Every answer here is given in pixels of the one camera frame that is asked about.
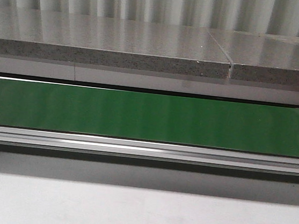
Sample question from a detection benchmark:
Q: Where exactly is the green conveyor belt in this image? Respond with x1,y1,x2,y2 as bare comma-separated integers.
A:
0,79,299,157

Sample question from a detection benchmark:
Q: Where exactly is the grey stone countertop slab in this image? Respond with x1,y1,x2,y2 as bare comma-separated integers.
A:
0,6,299,90

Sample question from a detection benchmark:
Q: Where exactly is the aluminium conveyor frame rail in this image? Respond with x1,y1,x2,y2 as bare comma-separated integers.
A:
0,126,299,176

